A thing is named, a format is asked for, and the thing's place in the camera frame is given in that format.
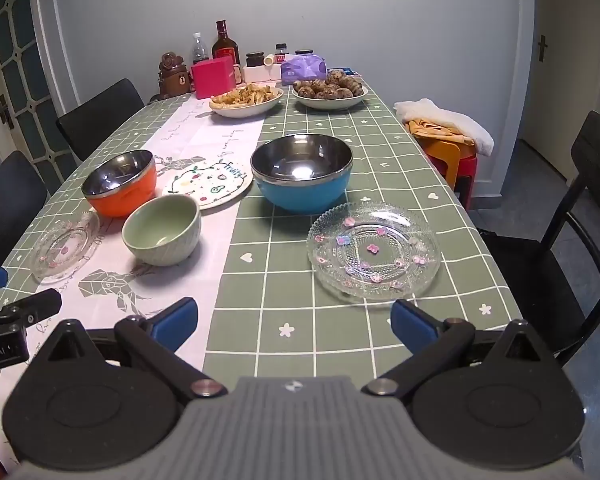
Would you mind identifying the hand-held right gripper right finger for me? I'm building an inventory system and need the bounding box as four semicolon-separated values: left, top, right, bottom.
361;299;568;401

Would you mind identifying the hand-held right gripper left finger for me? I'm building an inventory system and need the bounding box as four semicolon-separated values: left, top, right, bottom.
27;297;229;401

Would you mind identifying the small clear glass plate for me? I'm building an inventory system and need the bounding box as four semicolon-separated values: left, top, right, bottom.
30;210;101;285

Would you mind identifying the green ceramic bowl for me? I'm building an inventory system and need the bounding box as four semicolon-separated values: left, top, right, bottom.
122;195;202;267

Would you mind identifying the large flowered glass plate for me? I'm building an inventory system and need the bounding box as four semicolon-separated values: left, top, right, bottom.
307;201;442;303

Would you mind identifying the orange steel-lined bowl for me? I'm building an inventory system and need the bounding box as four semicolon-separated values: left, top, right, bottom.
81;150;157;218

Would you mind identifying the painted white fruit plate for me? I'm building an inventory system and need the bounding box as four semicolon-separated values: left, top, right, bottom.
162;157;254;210

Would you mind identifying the blue steel-lined bowl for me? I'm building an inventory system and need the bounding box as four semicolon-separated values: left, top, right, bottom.
250;134;355;214

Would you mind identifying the white printed table runner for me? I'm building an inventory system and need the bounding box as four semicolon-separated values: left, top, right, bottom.
0;87;287;466

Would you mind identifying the black chair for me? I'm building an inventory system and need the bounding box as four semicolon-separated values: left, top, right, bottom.
56;78;146;162
0;150;48;272
477;110;600;367

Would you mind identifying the red plastic stool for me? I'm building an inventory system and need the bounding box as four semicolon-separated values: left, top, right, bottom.
425;152;479;211

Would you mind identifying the orange folded cloth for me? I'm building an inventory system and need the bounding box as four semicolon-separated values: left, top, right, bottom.
405;117;473;147

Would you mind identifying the white towel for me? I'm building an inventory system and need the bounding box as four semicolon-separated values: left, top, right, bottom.
394;98;496;157

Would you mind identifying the glass panel door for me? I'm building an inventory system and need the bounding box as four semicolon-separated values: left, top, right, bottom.
0;0;81;196

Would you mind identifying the white dish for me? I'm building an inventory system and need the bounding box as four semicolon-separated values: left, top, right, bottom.
292;85;369;111
209;87;284;119

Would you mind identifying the pile of fried snacks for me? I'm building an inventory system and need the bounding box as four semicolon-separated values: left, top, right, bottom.
212;83;280;108

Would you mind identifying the brown bear figurine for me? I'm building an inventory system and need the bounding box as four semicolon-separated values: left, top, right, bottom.
157;51;192;97

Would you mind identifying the pink box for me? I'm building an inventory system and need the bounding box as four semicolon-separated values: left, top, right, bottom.
191;56;236;100

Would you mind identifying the bowl of brown round food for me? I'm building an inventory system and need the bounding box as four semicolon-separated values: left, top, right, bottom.
292;69;365;100

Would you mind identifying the white box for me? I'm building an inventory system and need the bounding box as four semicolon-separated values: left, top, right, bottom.
241;65;283;84

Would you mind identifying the cream door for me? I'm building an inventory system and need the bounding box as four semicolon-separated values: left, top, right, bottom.
522;0;600;181

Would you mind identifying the clear plastic water bottle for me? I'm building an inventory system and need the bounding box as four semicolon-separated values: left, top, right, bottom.
190;32;210;66

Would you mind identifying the purple tissue pack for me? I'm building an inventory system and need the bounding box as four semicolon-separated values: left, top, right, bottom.
280;54;328;85

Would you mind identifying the dark liquor bottle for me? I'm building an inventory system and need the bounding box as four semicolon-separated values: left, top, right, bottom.
211;20;242;67

